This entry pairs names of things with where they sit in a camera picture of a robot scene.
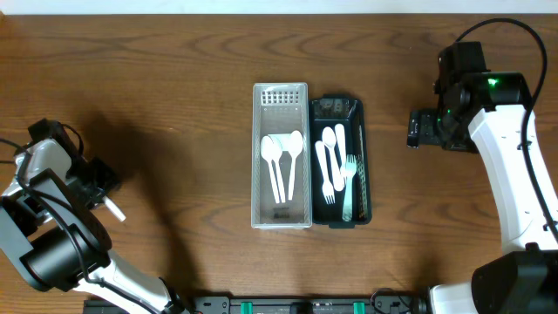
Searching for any white spoon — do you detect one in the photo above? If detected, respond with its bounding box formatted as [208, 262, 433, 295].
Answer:
[322, 126, 344, 192]
[103, 196, 126, 222]
[270, 136, 286, 203]
[261, 135, 280, 204]

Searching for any white fork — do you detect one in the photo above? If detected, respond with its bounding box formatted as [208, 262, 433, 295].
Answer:
[342, 154, 357, 222]
[335, 124, 347, 180]
[315, 140, 335, 205]

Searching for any white spoon basket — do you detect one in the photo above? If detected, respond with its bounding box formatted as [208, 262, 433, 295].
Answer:
[288, 130, 303, 201]

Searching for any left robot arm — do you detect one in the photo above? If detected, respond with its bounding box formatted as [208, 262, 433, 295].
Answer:
[1, 119, 186, 313]

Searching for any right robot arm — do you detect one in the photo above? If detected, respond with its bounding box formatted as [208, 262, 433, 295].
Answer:
[407, 42, 557, 313]

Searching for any black plastic basket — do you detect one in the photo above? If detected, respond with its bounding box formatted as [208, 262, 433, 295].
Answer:
[309, 94, 372, 229]

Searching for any clear plastic basket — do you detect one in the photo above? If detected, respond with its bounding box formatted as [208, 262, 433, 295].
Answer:
[251, 82, 312, 229]

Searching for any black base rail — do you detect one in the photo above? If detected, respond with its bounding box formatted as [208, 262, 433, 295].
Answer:
[82, 292, 431, 314]

